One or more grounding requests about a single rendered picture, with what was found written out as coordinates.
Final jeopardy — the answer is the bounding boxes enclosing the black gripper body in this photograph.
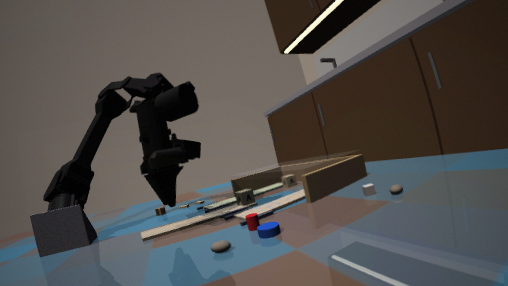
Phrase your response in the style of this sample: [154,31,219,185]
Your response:
[139,125,189,175]

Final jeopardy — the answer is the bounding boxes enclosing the small brown cube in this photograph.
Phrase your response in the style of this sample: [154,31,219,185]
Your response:
[155,207,166,216]

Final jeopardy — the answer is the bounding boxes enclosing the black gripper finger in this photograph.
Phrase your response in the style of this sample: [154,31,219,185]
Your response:
[149,166,183,207]
[144,174,167,205]

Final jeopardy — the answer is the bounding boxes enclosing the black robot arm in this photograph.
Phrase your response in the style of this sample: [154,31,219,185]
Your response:
[43,72,201,211]

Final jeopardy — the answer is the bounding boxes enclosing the blue short cylinder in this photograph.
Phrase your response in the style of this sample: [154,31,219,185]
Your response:
[257,222,281,239]

